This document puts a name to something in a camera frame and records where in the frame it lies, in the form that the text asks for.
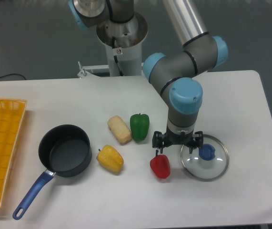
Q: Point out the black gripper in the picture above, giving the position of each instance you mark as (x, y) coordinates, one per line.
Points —
(160, 140)

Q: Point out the red toy pepper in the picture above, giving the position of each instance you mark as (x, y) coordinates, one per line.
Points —
(160, 165)

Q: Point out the glass lid blue knob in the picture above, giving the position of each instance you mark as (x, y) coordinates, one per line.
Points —
(208, 163)

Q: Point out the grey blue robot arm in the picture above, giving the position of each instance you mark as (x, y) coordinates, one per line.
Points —
(172, 78)

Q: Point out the green toy pepper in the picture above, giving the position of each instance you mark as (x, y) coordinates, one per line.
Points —
(139, 124)

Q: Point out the yellow toy pepper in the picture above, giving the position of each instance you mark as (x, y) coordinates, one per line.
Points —
(110, 159)

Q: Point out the beige toy bread loaf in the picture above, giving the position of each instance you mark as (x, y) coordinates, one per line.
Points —
(119, 129)

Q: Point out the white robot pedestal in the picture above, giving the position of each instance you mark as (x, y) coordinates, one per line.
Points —
(122, 33)

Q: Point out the black saucepan blue handle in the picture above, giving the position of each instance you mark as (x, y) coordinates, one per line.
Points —
(65, 151)

